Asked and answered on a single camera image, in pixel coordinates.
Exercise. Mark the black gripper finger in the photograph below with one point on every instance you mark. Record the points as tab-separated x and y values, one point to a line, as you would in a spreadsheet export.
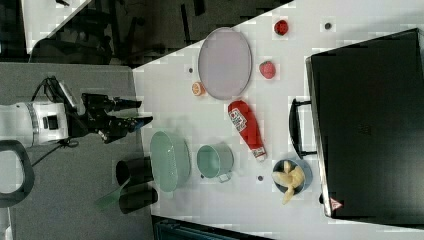
137	123
123	104

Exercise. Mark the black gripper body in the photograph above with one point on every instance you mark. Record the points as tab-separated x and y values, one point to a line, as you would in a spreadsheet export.
96	119

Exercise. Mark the red ketchup bottle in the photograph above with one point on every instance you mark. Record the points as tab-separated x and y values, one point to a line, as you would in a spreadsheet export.
244	120

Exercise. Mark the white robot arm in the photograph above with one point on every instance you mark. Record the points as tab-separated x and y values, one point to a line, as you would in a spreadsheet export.
28	124

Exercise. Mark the green oval strainer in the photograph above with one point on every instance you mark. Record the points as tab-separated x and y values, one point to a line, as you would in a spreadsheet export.
170	160

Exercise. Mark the green spatula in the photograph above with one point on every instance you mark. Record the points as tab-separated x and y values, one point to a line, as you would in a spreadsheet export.
110	198

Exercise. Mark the green mug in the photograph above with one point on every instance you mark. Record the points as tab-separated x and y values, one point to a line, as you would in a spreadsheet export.
215	161

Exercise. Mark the lilac oval plate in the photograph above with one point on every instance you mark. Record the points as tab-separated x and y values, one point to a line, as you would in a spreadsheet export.
225	63

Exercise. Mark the pink strawberry toy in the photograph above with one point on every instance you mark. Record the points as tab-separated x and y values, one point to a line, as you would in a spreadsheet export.
267	69

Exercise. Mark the blue bowl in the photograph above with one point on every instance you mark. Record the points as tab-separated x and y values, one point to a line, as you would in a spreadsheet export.
303	165

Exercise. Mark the yellow banana toy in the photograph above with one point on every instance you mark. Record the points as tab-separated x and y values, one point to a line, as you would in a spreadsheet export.
290	177

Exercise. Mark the red strawberry toy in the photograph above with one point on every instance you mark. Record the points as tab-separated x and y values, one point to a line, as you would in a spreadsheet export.
281	27

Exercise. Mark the black toaster oven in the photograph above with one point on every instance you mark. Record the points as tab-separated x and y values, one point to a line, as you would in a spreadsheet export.
367	106

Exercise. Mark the blue metal frame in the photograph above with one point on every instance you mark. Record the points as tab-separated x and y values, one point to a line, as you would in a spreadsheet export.
171	229

